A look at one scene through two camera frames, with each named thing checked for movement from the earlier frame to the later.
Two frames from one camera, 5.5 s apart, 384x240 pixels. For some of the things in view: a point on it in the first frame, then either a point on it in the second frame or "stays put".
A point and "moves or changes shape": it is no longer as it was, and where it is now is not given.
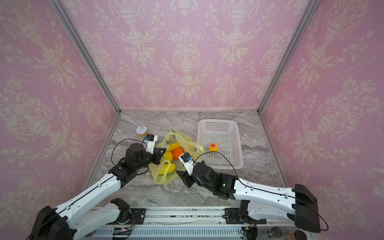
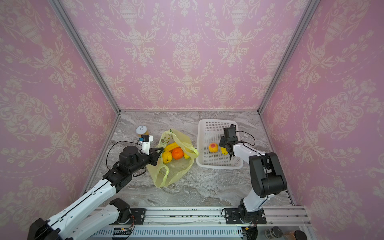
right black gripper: x=186 y=177 -> x=227 y=142
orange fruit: x=177 y=151 stays put
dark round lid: x=299 y=235 stays put
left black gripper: x=158 y=155 stays put
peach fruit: x=213 y=147 stays put
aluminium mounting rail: x=192 y=223 stays put
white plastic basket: x=220 y=140 stays put
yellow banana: x=172 y=168 moves or changes shape
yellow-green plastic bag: x=176 y=142 moves or changes shape
